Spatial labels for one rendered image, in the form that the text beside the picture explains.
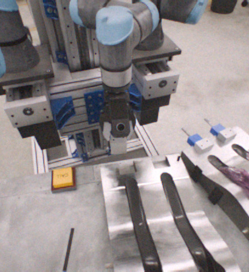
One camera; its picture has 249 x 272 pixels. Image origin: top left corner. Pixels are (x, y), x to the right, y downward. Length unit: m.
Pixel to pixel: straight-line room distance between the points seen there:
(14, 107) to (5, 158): 1.28
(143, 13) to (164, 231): 0.52
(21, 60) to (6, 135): 1.43
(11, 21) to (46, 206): 0.58
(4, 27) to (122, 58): 0.44
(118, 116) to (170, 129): 1.55
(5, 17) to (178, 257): 0.79
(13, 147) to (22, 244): 1.44
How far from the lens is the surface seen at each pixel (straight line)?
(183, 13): 0.86
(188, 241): 0.61
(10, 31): 0.85
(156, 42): 0.95
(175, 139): 2.01
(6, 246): 0.77
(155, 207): 0.65
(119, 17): 0.48
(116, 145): 0.68
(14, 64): 0.88
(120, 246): 0.59
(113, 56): 0.50
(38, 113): 0.84
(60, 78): 0.98
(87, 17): 0.64
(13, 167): 1.98
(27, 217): 0.78
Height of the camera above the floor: 1.47
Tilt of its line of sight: 49 degrees down
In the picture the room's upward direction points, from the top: straight up
